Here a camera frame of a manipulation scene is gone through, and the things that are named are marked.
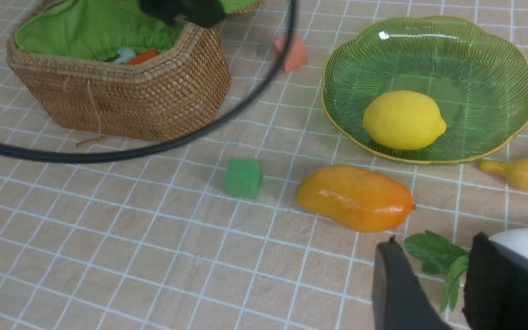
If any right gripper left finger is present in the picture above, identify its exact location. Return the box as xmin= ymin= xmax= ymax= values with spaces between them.
xmin=372 ymin=236 xmax=451 ymax=330

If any orange foam cube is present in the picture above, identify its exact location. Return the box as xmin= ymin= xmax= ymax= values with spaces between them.
xmin=273 ymin=34 xmax=308 ymax=73

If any woven wicker basket lid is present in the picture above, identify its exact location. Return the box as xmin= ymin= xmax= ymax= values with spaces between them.
xmin=222 ymin=0 xmax=264 ymax=15

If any white toy radish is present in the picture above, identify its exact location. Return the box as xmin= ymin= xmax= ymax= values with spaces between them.
xmin=403 ymin=228 xmax=528 ymax=313

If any yellow toy lemon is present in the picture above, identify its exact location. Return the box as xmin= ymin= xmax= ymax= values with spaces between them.
xmin=362 ymin=90 xmax=448 ymax=151

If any green glass leaf plate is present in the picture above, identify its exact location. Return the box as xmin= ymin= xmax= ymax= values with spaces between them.
xmin=320 ymin=16 xmax=528 ymax=165

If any black camera cable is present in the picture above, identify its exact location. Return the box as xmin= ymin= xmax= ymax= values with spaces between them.
xmin=0 ymin=0 xmax=298 ymax=165

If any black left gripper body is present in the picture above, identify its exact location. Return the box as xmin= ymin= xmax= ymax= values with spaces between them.
xmin=138 ymin=0 xmax=227 ymax=28

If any orange toy mango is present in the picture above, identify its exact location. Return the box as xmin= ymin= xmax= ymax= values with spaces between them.
xmin=295 ymin=165 xmax=415 ymax=232

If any woven wicker basket green lining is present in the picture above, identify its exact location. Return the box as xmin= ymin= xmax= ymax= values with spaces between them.
xmin=6 ymin=0 xmax=232 ymax=143

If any orange toy carrot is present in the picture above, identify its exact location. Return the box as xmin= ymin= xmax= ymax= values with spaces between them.
xmin=126 ymin=50 xmax=160 ymax=65

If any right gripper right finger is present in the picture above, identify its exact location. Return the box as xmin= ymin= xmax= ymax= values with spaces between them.
xmin=462 ymin=232 xmax=528 ymax=330

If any green foam cube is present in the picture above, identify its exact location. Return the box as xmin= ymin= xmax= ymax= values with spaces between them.
xmin=224 ymin=158 xmax=263 ymax=200

